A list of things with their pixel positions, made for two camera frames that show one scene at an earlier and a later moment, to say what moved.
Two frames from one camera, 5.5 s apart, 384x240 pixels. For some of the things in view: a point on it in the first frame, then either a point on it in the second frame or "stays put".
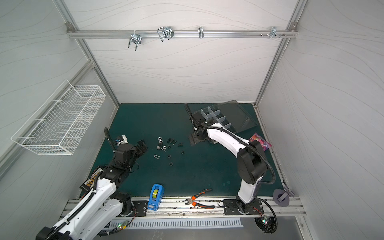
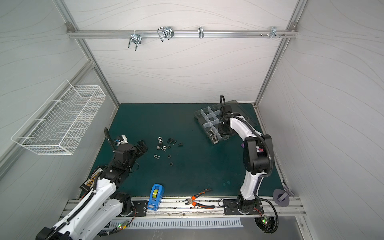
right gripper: (196, 126) -> (220, 133)
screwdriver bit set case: (88, 185) stays put
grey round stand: (281, 197) stays put
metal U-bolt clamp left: (136, 39) stays put
